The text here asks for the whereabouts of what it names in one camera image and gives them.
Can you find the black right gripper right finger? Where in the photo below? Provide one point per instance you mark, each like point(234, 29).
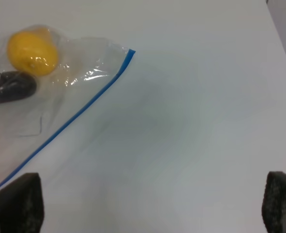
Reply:
point(274, 203)

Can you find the clear zip bag blue seal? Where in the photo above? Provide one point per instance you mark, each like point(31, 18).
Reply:
point(88, 66)

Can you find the dark purple eggplant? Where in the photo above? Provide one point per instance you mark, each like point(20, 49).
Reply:
point(16, 85)

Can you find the yellow pear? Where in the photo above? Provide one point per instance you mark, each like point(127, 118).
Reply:
point(33, 51)

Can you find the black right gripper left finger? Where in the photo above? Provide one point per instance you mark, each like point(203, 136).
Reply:
point(22, 205)

